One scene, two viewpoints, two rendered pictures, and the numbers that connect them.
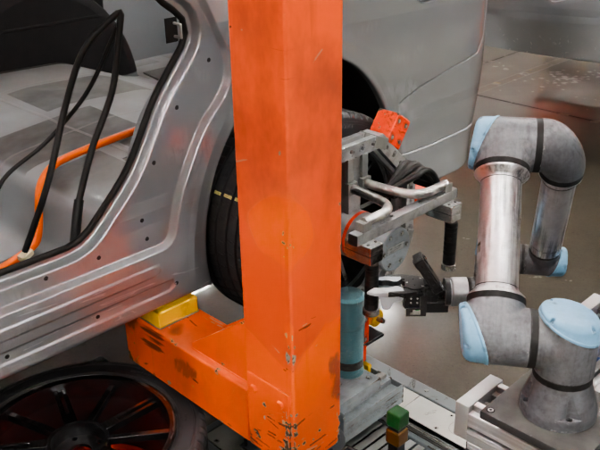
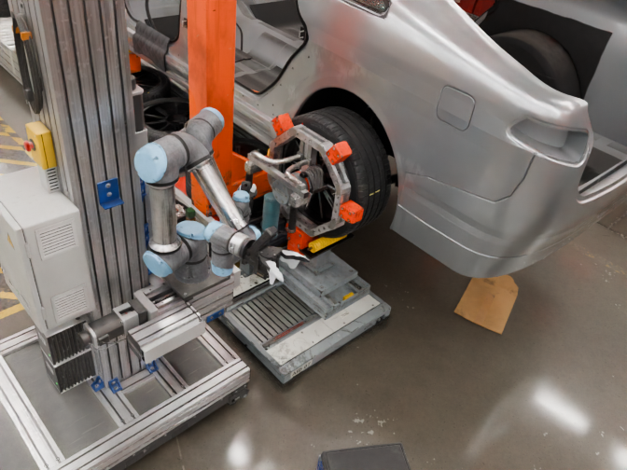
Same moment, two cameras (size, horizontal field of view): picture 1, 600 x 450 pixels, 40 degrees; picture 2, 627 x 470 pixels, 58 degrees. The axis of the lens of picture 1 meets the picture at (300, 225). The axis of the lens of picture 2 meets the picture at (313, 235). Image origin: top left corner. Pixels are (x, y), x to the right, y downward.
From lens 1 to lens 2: 337 cm
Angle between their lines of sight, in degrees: 73
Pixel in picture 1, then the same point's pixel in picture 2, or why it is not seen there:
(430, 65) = (438, 171)
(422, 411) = (318, 329)
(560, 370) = not seen: hidden behind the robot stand
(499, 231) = not seen: hidden behind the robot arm
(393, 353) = (397, 341)
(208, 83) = (306, 68)
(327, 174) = (201, 90)
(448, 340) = (416, 376)
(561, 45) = not seen: outside the picture
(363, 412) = (301, 289)
